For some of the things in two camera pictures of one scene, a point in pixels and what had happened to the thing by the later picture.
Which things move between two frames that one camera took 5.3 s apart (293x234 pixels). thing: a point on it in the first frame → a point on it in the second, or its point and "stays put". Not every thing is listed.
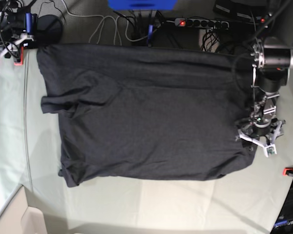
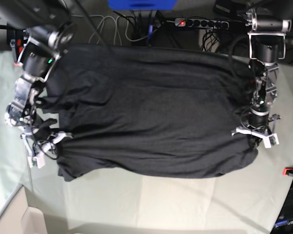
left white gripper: (22, 38) → (43, 132)
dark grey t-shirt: (136, 112) stays put
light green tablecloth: (26, 162) stays put
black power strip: (201, 23) stays put
